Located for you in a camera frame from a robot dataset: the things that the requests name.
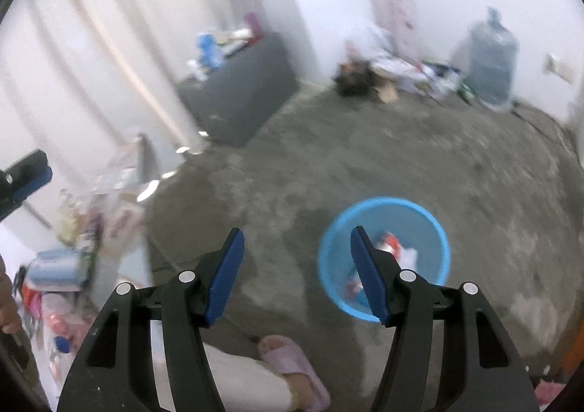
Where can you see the white curtain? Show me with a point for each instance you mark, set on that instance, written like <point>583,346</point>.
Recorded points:
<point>91,38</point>

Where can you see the red white wrapper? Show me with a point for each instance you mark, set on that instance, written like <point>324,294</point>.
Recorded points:
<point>399,252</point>

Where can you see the grey cabinet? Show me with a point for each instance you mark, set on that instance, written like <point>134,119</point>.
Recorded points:
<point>242,92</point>

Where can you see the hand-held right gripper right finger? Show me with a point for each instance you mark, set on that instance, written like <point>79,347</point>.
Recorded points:
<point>370,277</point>

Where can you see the pink slipper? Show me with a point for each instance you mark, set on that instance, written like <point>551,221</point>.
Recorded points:
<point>292,362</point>

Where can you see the magenta box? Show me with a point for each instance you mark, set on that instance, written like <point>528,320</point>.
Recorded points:
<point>253,24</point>

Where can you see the pile of papers and bags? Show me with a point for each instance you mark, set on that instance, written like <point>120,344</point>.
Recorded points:
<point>410,70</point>

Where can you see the pink cloth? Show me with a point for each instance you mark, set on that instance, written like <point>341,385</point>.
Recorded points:
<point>550,393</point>

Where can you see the person's left hand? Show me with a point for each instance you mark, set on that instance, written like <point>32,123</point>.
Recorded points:
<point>8,302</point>

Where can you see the blue plastic waste bin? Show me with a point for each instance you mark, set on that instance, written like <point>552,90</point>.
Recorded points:
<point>333,266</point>

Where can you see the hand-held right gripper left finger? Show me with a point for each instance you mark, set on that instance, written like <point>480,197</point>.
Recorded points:
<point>223,277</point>

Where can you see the cardboard piece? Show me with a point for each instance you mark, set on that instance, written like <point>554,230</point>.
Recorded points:
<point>387,91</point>

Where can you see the orange box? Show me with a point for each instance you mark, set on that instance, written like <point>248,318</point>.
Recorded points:
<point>572,348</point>

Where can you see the blue water jug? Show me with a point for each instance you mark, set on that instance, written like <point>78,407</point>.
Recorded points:
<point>492,60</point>

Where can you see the blue tissue pack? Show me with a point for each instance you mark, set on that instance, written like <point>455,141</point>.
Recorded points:
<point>57,266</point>

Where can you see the dark bag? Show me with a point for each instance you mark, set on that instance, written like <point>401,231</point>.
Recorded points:
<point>356,76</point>

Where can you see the pile of snack packets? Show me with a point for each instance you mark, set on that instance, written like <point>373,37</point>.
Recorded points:
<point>109,211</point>

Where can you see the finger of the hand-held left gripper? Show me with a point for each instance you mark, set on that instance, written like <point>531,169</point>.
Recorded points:
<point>29,184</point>

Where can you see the green bottle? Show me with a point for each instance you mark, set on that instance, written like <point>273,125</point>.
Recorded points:
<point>466,93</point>

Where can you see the blue white bag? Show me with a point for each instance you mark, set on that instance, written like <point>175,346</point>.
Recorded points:
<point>207,49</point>

